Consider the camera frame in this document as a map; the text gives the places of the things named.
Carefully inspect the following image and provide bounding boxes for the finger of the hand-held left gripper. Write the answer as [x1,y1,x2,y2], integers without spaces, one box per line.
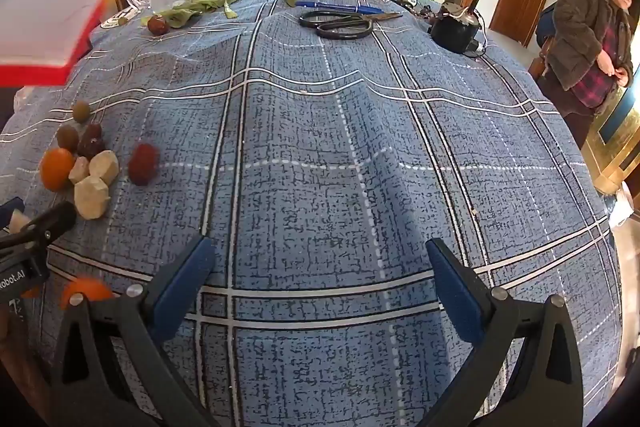
[0,199,26,230]
[0,201,78,258]

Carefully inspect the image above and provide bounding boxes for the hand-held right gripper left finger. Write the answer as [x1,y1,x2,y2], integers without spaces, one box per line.
[47,234,221,427]

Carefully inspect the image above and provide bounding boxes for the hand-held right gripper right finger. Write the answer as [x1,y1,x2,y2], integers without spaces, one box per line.
[415,237,586,427]

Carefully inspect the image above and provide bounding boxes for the peeled water chestnut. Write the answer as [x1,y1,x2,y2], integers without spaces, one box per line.
[9,210,32,235]
[89,150,120,185]
[68,156,91,186]
[74,176,110,221]

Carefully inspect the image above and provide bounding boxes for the dark brown jujube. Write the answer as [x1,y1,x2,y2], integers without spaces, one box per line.
[76,123,106,160]

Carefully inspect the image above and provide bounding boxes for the small orange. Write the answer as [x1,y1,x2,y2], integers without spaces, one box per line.
[40,148,76,192]
[60,277,115,310]

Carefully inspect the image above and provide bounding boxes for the blue plaid tablecloth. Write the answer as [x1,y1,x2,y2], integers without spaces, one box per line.
[0,0,626,427]

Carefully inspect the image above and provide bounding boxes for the golden cabinet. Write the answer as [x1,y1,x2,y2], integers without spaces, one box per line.
[582,64,640,196]

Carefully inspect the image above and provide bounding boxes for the green vegetable leaves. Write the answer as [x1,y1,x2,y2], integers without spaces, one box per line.
[152,0,242,29]

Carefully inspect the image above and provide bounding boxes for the black round pot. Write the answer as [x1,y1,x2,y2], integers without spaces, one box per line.
[430,0,485,55]

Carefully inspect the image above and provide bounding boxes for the black scissors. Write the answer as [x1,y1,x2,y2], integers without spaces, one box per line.
[299,9,403,40]

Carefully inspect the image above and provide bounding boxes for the blue pen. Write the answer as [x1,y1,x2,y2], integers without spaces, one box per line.
[295,1,386,14]

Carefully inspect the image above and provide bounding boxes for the black cable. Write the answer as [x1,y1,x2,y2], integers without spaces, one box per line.
[384,0,443,16]

